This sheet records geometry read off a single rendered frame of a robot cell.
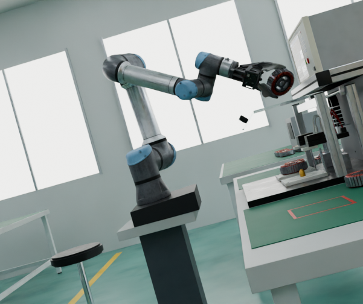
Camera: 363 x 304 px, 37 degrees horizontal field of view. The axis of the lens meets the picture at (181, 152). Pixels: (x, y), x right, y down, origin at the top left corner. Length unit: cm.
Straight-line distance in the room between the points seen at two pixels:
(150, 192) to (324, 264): 129
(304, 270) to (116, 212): 595
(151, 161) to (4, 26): 536
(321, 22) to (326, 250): 107
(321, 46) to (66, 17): 551
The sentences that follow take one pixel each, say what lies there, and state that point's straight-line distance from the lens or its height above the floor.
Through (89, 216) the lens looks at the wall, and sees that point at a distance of 700.
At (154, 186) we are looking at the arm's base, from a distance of 224.
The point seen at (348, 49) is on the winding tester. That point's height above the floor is 117.
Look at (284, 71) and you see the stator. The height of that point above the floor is 118.
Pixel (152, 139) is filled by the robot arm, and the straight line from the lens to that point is 235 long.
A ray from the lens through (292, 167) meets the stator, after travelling 219.
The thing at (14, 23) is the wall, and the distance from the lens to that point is 737.
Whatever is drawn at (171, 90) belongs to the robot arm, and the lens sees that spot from 212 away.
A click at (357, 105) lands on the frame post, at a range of 183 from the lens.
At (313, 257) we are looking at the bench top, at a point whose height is 74.
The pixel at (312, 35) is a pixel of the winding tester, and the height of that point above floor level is 125.
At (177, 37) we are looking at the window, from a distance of 684.
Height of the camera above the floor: 99
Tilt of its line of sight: level
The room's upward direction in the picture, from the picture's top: 16 degrees counter-clockwise
